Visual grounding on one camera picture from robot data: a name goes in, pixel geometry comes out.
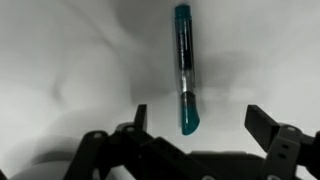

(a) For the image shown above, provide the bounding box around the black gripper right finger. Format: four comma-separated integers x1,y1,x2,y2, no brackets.
244,104,320,180

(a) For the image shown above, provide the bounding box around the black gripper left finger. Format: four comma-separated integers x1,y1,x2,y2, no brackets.
63,104,218,180

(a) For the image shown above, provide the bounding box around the green marker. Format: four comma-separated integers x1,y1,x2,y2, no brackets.
172,3,202,136

